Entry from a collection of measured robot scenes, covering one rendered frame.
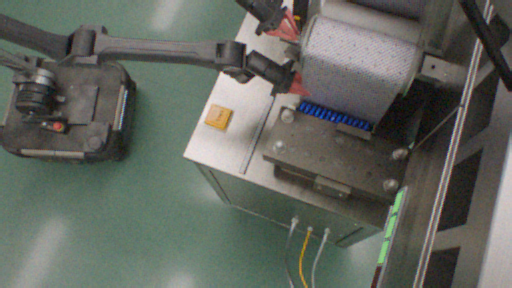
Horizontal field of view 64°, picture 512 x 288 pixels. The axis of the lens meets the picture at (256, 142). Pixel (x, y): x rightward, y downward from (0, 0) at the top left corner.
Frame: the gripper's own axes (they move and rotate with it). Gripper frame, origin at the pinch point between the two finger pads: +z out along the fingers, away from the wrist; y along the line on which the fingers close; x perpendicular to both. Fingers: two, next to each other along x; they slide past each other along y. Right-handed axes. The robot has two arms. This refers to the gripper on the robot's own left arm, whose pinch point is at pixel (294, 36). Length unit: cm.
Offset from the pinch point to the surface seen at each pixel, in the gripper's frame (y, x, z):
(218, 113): 14.4, -36.6, 4.5
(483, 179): 37, 51, 9
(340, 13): -10.1, 6.1, 6.3
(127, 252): 65, -137, 31
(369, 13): -12.7, 10.4, 11.8
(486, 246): 47, 54, 6
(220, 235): 40, -111, 63
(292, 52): -1.3, -7.7, 5.3
